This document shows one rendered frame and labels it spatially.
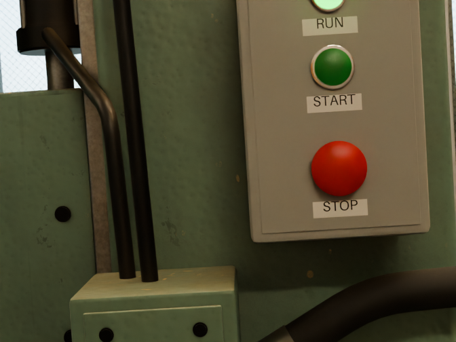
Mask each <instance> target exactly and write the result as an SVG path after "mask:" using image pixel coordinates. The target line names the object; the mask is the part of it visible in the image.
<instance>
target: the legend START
mask: <svg viewBox="0 0 456 342"><path fill-rule="evenodd" d="M354 110H362V94H340V95H329V96H308V97H307V113H322V112H333V111H354Z"/></svg>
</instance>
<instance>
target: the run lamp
mask: <svg viewBox="0 0 456 342"><path fill-rule="evenodd" d="M311 2H312V3H313V5H314V6H315V7H316V8H317V9H319V10H320V11H322V12H333V11H336V10H338V9H339V8H340V7H341V6H342V5H343V4H344V3H345V0H311Z"/></svg>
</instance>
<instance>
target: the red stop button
mask: <svg viewBox="0 0 456 342"><path fill-rule="evenodd" d="M366 173H367V163H366V159H365V157H364V154H363V153H362V152H361V150H359V148H357V147H356V146H355V145H353V144H351V143H349V142H345V141H332V142H329V143H327V144H325V145H324V146H322V147H321V148H320V149H318V151H317V152H316V154H315V155H314V157H313V160H312V163H311V174H312V176H313V179H314V181H315V183H316V184H317V186H318V187H319V188H320V189H321V190H323V191H324V192H325V193H327V194H330V195H334V196H344V195H349V194H351V193H353V192H354V191H356V190H357V189H359V188H360V186H361V185H362V183H363V182H364V180H365V178H366Z"/></svg>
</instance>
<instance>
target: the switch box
mask: <svg viewBox="0 0 456 342"><path fill-rule="evenodd" d="M236 6H237V27H238V39H239V51H240V72H241V83H242V104H243V116H244V138H245V149H246V170H247V181H248V203H249V215H250V233H251V238H252V241H253V242H255V243H258V244H267V243H279V242H301V241H312V240H335V239H346V238H368V237H380V236H391V235H414V234H424V233H426V232H428V231H429V229H430V206H429V192H428V166H427V152H426V139H425V112H424V98H423V72H422V58H421V32H420V18H419V0H345V3H344V4H343V5H342V6H341V7H340V8H339V9H338V10H336V11H333V12H322V11H320V10H319V9H317V8H316V7H315V6H314V5H313V3H312V2H311V0H236ZM347 16H357V19H358V33H343V34H332V35H312V36H303V25H302V20H305V19H316V18H336V17H347ZM328 45H337V46H341V47H342V48H345V49H346V50H347V51H348V52H349V53H350V54H351V56H352V57H353V59H354V64H355V71H354V75H353V77H352V79H351V80H350V81H349V83H348V84H347V85H345V86H343V87H342V88H339V89H335V90H329V89H326V88H323V87H321V86H320V85H318V84H317V83H316V82H315V81H314V79H313V77H312V75H311V69H310V66H311V60H312V58H313V57H314V55H315V53H316V52H317V51H318V50H320V49H321V48H323V47H326V46H328ZM340 94H362V110H354V111H333V112H322V113H307V97H308V96H329V95H340ZM332 141H345V142H349V143H351V144H353V145H355V146H356V147H357V148H359V150H361V152H362V153H363V154H364V157H365V159H366V163H367V173H366V178H365V180H364V182H363V183H362V185H361V186H360V188H359V189H357V190H356V191H354V192H353V193H351V194H349V195H344V196H334V195H330V194H327V193H325V192H324V191H323V190H321V189H320V188H319V187H318V186H317V184H316V183H315V181H314V179H313V176H312V174H311V163H312V160H313V158H314V155H315V154H316V152H317V151H318V149H320V148H321V147H322V146H324V145H325V144H327V143H330V142H332ZM362 199H367V205H368V215H363V216H341V217H330V218H314V213H313V202H329V201H340V200H362Z"/></svg>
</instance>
